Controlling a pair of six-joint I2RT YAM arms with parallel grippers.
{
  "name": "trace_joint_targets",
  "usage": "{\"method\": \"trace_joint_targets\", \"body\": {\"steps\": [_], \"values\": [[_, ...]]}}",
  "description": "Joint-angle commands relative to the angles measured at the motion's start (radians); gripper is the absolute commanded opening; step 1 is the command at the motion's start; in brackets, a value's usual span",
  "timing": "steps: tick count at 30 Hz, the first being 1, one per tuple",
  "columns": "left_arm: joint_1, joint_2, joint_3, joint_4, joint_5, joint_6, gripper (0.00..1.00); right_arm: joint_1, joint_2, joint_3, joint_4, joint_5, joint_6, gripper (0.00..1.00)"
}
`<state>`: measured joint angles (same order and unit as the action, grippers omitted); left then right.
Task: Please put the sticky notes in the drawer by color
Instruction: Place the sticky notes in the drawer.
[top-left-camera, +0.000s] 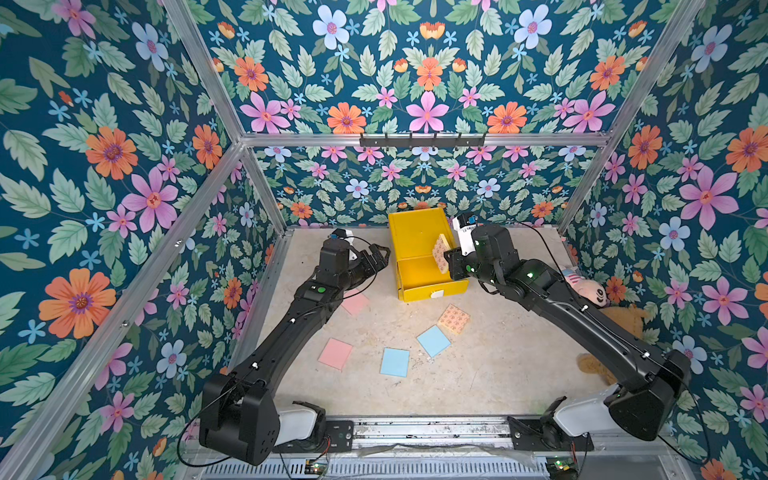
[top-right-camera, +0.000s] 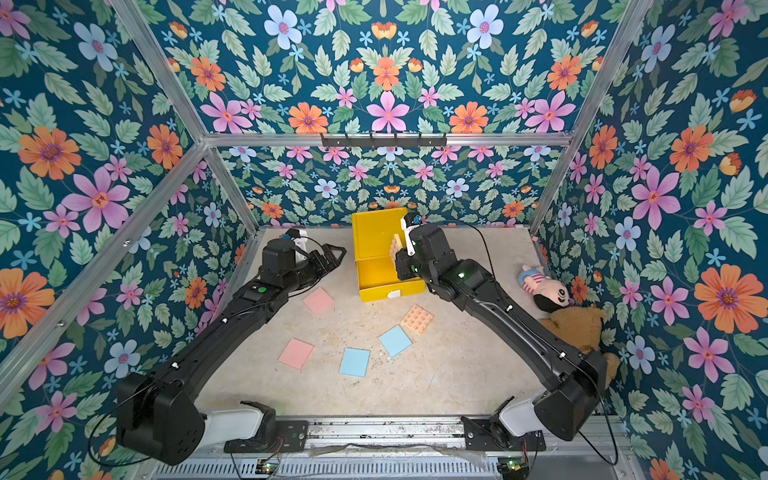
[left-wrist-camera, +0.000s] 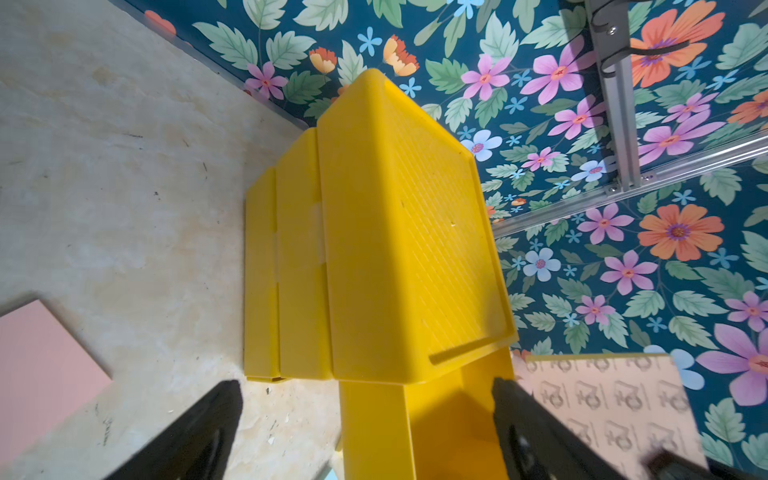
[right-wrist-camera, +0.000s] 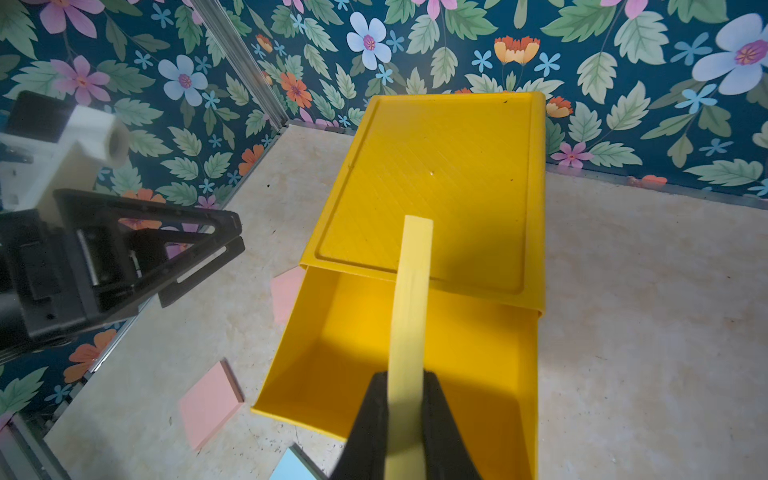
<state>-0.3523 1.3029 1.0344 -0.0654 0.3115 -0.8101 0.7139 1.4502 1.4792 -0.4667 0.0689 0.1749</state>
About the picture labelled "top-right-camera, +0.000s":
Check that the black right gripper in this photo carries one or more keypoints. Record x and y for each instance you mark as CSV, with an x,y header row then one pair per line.
x,y
405,264

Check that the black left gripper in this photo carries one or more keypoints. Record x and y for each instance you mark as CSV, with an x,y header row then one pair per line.
x,y
328,264

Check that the orange patterned sticky note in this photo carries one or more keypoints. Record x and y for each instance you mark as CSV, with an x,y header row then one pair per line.
x,y
395,247
417,319

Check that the yellow drawer cabinet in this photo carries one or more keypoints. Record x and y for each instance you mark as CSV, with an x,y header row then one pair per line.
x,y
372,235

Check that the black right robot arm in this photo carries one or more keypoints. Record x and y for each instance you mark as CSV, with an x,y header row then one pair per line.
x,y
573,382

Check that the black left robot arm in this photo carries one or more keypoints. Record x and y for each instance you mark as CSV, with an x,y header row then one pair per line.
x,y
156,414

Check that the pink sticky note upper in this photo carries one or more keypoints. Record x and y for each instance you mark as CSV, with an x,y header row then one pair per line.
x,y
318,302

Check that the pink sticky note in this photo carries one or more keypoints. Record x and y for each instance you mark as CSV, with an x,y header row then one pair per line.
x,y
296,354
318,302

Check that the blue sticky note right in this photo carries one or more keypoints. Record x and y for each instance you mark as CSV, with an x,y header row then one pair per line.
x,y
395,341

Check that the blue sticky note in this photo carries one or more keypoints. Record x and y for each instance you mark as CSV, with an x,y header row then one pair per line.
x,y
395,341
354,362

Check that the pink sticky note lower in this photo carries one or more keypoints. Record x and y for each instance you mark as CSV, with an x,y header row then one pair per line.
x,y
296,354

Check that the blue sticky note left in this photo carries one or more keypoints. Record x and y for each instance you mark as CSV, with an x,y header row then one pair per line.
x,y
354,362

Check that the pink plush doll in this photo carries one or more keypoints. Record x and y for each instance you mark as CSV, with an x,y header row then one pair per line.
x,y
548,294

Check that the brown teddy bear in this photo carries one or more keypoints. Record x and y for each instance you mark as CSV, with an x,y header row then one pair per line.
x,y
580,327

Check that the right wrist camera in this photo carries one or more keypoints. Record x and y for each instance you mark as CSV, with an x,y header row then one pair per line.
x,y
409,222

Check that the metal hook rail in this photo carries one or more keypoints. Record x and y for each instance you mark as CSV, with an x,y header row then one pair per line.
x,y
374,141

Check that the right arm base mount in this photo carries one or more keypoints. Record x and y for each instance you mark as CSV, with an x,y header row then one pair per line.
x,y
501,432

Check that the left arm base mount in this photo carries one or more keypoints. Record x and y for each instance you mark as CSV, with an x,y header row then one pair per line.
x,y
272,435

